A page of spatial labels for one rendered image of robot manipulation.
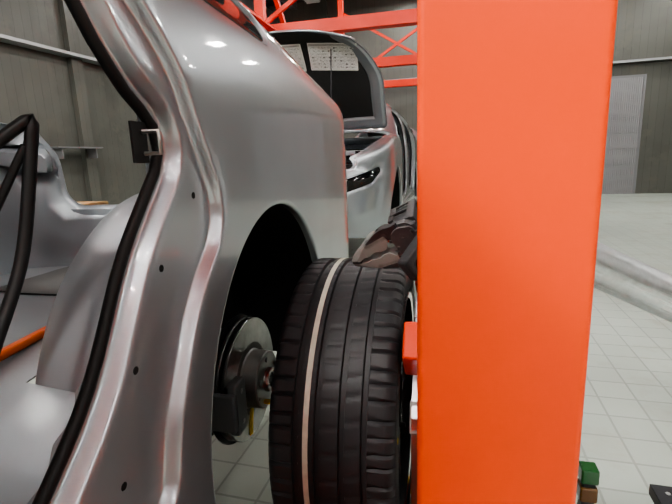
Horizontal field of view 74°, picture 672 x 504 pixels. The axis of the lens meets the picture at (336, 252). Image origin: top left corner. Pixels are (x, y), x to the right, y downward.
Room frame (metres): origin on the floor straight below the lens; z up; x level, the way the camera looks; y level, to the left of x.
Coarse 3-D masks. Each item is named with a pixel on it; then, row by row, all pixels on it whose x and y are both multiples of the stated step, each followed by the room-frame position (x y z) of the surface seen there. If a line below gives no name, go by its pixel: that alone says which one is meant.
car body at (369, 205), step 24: (360, 144) 8.31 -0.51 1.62; (384, 144) 3.82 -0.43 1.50; (408, 144) 6.68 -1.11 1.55; (360, 168) 3.61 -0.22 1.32; (384, 168) 3.75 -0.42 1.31; (408, 168) 5.78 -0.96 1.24; (360, 192) 3.54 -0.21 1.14; (384, 192) 3.70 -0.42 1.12; (408, 192) 5.82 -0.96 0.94; (360, 216) 3.55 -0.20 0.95; (384, 216) 3.71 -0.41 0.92
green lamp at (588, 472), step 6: (582, 462) 0.97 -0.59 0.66; (588, 462) 0.97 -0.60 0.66; (594, 462) 0.97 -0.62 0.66; (582, 468) 0.95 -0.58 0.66; (588, 468) 0.95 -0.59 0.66; (594, 468) 0.95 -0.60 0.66; (582, 474) 0.95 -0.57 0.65; (588, 474) 0.94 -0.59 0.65; (594, 474) 0.94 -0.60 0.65; (582, 480) 0.94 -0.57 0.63; (588, 480) 0.94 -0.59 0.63; (594, 480) 0.94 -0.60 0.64
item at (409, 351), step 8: (408, 328) 0.75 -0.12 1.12; (416, 328) 0.74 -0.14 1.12; (408, 336) 0.73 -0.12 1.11; (416, 336) 0.73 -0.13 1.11; (408, 344) 0.72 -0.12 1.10; (416, 344) 0.72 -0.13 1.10; (408, 352) 0.71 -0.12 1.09; (416, 352) 0.71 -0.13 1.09; (408, 360) 0.71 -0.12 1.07; (416, 360) 0.71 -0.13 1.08; (408, 368) 0.74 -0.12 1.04; (416, 368) 0.74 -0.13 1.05
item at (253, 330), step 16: (240, 320) 1.12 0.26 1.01; (256, 320) 1.16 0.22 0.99; (240, 336) 1.06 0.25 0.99; (256, 336) 1.16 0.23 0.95; (224, 352) 1.02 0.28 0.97; (240, 352) 1.06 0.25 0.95; (256, 352) 1.10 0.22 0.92; (272, 352) 1.14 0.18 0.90; (224, 368) 0.98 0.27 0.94; (240, 368) 1.05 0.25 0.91; (256, 368) 1.05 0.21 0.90; (224, 384) 0.97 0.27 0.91; (256, 384) 1.03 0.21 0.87; (256, 400) 1.03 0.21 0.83; (256, 416) 1.12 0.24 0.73
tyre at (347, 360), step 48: (336, 288) 0.90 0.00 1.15; (384, 288) 0.87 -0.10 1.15; (288, 336) 0.81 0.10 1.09; (336, 336) 0.79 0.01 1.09; (384, 336) 0.77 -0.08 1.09; (288, 384) 0.75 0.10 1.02; (336, 384) 0.74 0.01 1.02; (384, 384) 0.72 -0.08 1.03; (288, 432) 0.72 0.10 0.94; (336, 432) 0.70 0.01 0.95; (384, 432) 0.68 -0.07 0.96; (288, 480) 0.71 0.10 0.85; (336, 480) 0.69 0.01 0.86; (384, 480) 0.67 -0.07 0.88
